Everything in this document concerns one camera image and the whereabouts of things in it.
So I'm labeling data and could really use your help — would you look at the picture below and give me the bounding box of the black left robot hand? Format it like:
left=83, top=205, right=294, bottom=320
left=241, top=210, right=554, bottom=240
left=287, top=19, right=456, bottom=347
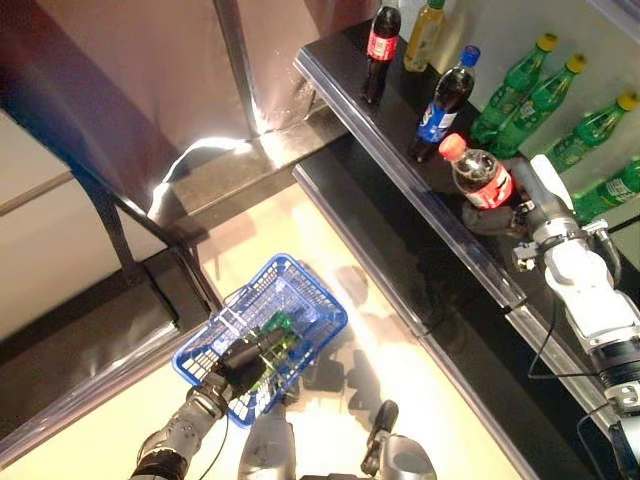
left=202, top=326, right=295, bottom=402

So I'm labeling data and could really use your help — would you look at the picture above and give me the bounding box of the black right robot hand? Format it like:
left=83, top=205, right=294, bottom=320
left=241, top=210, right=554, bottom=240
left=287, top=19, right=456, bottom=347
left=460, top=154, right=577, bottom=239

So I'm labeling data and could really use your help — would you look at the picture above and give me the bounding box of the Coca-Cola bottle red label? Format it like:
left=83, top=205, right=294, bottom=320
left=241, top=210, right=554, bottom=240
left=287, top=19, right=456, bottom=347
left=362, top=0, right=403, bottom=105
left=438, top=132, right=517, bottom=212

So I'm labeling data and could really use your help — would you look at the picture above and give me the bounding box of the blue plastic shopping basket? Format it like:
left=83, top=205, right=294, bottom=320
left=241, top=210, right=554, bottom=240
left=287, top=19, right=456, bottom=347
left=171, top=253, right=349, bottom=430

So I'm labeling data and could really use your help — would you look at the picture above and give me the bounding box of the green soda bottle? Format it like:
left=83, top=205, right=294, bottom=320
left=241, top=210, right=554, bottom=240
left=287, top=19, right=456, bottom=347
left=254, top=332, right=306, bottom=396

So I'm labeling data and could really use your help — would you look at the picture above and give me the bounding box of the Pepsi bottle blue label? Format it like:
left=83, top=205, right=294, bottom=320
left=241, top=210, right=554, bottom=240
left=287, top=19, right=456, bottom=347
left=407, top=44, right=482, bottom=164

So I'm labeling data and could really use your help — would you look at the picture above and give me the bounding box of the black metal stand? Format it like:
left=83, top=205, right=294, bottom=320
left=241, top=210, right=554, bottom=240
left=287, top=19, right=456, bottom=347
left=0, top=99, right=224, bottom=451

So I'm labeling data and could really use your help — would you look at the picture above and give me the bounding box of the silver right robot leg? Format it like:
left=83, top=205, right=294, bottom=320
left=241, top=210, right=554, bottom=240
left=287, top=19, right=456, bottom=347
left=359, top=399, right=437, bottom=480

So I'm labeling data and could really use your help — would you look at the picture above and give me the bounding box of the small yellow tea bottle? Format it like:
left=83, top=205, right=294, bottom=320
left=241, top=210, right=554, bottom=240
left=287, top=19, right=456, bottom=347
left=403, top=0, right=447, bottom=74

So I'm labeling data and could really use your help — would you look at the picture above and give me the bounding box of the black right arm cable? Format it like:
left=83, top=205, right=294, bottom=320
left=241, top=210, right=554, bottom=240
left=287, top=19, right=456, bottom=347
left=527, top=297, right=621, bottom=480

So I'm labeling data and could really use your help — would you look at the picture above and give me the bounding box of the silver metal post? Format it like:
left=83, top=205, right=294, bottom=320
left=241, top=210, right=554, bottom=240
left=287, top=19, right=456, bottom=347
left=213, top=0, right=264, bottom=140

